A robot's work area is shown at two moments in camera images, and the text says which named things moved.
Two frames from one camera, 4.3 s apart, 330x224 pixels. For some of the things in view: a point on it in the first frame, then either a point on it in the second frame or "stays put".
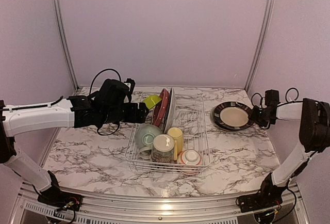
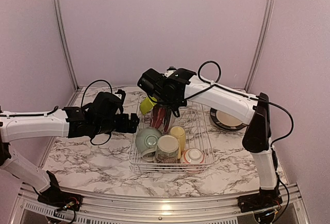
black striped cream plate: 231,115 stays put
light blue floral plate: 232,115 stays put
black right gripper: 264,124 -> 181,104
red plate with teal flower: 170,111 stays put
